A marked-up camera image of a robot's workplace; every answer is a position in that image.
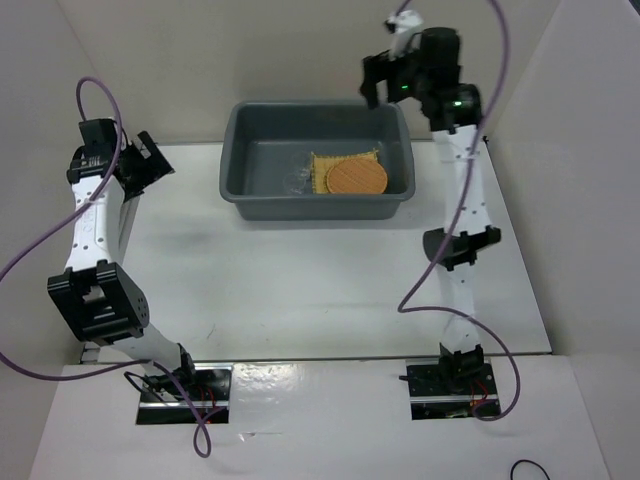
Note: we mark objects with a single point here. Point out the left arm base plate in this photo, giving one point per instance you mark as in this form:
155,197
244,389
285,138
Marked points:
161,403

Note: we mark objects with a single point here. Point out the clear plastic cup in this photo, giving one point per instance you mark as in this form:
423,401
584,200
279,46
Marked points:
301,163
294,184

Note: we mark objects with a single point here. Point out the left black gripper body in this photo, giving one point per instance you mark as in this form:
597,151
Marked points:
144,171

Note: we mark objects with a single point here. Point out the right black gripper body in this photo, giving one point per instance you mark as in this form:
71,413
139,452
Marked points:
401,77

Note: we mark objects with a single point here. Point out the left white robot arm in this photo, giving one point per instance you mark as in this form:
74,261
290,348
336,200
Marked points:
98,300

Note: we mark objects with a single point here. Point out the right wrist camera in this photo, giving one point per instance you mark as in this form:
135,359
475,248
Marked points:
402,26

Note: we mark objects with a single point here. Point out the square bamboo mat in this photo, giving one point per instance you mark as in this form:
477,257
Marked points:
321,164

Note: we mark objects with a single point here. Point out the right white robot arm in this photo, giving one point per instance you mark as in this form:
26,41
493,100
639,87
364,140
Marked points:
452,250

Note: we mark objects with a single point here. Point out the round orange woven tray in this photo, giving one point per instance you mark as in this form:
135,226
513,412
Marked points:
357,176

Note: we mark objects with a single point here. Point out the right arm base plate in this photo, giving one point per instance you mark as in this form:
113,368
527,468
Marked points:
432,397

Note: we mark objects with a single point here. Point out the grey plastic bin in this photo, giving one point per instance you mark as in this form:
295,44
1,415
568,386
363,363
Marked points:
261,137

